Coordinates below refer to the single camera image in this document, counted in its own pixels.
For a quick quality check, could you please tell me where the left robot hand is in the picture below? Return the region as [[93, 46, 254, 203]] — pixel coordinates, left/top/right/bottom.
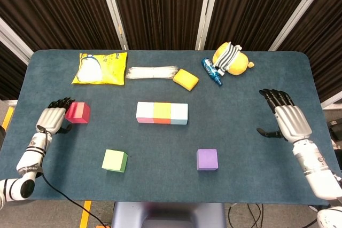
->
[[36, 97, 75, 136]]

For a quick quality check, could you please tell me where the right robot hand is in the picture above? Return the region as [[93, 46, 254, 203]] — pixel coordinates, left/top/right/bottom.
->
[[256, 88, 313, 143]]

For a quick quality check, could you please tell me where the red foam cube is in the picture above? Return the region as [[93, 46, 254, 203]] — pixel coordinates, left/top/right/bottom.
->
[[65, 101, 91, 124]]

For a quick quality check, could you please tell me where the green foam cube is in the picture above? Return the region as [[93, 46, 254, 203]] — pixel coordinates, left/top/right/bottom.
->
[[101, 148, 128, 174]]

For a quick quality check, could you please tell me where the pink foam cube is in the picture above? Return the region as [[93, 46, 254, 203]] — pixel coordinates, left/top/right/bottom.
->
[[136, 101, 155, 124]]

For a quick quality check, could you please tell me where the purple foam cube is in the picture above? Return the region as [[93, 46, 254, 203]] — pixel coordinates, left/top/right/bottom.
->
[[196, 148, 219, 171]]

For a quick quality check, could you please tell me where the orange foam cube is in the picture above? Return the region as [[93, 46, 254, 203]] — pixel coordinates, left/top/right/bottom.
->
[[152, 102, 172, 125]]

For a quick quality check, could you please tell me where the light blue foam cube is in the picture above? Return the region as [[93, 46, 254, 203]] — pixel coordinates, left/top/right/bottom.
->
[[170, 103, 189, 125]]

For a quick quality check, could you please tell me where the black equipment box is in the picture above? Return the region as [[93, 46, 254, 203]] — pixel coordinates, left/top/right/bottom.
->
[[328, 120, 342, 140]]

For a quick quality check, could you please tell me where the yellow floor tape strip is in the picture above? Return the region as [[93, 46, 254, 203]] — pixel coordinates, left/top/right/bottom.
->
[[1, 106, 14, 131], [79, 200, 92, 228]]

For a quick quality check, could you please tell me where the dark brown pleated screen panel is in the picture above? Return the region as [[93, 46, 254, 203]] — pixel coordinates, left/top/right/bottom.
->
[[204, 0, 320, 51], [0, 0, 122, 52], [0, 40, 29, 101], [106, 0, 211, 51], [277, 0, 342, 103]]

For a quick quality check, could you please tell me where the yellow snack bag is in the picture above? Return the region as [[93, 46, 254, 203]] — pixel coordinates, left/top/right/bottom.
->
[[71, 51, 128, 86]]

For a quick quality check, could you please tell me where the yellow plush toy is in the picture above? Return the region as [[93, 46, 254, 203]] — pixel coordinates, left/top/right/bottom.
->
[[212, 41, 255, 76]]

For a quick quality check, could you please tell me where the blue spray bottle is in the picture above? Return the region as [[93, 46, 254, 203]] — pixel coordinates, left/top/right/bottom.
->
[[200, 57, 223, 88]]

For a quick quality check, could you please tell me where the teal felt table cover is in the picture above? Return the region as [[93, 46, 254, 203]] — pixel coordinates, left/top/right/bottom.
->
[[0, 49, 342, 205]]

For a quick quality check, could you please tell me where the clear pack of white sticks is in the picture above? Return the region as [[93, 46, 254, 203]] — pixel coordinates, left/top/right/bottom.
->
[[125, 65, 179, 80]]

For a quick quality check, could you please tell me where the yellow sponge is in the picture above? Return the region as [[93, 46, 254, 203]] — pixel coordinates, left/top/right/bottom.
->
[[173, 68, 200, 91]]

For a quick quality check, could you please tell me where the blue grey robot torso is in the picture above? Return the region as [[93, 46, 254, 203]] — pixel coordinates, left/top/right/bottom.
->
[[111, 201, 227, 228]]

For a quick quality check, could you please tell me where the white screen frame post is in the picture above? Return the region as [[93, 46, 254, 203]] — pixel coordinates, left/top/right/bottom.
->
[[96, 0, 129, 50], [268, 0, 328, 52], [320, 97, 342, 111], [0, 17, 34, 66], [195, 0, 222, 51]]

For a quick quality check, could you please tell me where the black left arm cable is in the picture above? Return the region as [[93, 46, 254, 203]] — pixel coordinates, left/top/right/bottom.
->
[[37, 125, 111, 228]]

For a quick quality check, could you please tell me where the black floor cable bundle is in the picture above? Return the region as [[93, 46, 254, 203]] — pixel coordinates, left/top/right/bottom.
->
[[228, 203, 265, 228]]

